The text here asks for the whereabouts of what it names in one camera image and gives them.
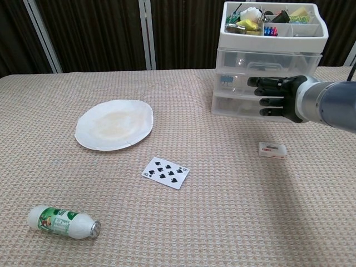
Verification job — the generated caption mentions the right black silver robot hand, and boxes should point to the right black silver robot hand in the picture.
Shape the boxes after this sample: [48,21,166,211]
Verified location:
[246,75,306,124]

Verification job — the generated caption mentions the clear plastic drawer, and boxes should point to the clear plastic drawer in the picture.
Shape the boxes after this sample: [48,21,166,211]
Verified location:
[213,71,318,97]
[216,47,323,76]
[211,93,300,123]

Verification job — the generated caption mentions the small red white card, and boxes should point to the small red white card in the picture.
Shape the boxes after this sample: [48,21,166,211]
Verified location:
[258,141,288,160]

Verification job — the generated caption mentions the green printed sachet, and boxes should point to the green printed sachet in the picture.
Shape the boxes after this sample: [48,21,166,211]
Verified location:
[289,15,312,24]

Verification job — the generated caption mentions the black plastic object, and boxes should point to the black plastic object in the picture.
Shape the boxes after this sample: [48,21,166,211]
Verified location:
[271,10,291,23]

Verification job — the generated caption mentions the yellow toy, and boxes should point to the yellow toy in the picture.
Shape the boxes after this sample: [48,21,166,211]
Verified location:
[239,18,261,32]

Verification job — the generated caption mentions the yellow sponge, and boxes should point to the yellow sponge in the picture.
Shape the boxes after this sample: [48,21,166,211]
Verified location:
[289,7,311,19]

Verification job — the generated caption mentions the shiny metal tin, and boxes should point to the shiny metal tin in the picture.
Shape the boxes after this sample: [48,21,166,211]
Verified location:
[225,24,247,34]

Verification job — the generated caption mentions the white round case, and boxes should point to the white round case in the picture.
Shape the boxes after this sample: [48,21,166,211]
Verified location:
[240,7,264,22]

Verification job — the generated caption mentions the green printed packet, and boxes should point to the green printed packet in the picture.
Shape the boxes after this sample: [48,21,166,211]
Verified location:
[226,11,240,25]

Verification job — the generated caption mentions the white paper plate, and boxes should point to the white paper plate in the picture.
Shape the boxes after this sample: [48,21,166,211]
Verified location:
[75,99,155,152]

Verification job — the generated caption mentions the dark pleated curtain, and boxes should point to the dark pleated curtain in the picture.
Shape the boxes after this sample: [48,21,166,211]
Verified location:
[0,0,356,78]

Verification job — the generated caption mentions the beige woven tablecloth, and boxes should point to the beige woven tablecloth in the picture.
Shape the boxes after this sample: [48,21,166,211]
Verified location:
[0,66,356,267]

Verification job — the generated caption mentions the white bottle with green label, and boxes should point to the white bottle with green label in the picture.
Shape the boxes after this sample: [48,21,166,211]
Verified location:
[27,205,101,240]

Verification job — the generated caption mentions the white plastic drawer unit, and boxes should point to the white plastic drawer unit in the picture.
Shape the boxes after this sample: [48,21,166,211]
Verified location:
[211,1,329,123]

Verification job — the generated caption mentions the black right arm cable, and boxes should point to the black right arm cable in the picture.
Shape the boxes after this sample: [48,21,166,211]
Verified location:
[345,57,356,83]

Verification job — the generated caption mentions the grey metal frame post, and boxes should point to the grey metal frame post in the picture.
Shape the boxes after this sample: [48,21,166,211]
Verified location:
[344,41,356,67]
[139,0,157,70]
[26,0,63,73]

